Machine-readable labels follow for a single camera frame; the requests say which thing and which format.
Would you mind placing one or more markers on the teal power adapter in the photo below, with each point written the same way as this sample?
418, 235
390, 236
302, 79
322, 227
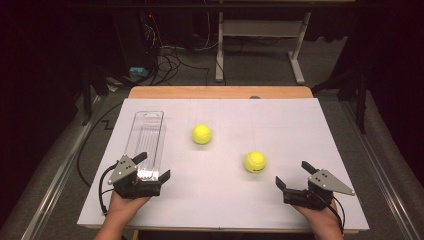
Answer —
138, 71

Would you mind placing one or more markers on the clear plastic tube container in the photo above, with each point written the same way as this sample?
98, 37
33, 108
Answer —
146, 145

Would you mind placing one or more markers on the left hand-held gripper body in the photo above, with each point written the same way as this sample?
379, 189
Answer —
133, 183

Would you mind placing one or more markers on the white metal table frame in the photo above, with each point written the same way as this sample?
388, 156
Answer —
260, 43

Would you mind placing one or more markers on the black stand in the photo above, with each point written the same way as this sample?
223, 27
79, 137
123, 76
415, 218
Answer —
91, 90
353, 90

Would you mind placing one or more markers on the person's left hand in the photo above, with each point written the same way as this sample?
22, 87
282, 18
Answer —
124, 208

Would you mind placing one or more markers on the white table cover sheet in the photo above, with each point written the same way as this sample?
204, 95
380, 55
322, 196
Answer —
220, 166

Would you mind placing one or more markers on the yellow tennis ball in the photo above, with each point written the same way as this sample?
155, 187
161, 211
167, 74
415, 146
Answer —
201, 134
255, 162

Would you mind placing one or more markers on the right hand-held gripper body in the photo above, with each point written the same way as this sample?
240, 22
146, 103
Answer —
313, 191

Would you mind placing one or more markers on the person's right hand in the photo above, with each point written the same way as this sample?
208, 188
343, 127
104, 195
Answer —
320, 216

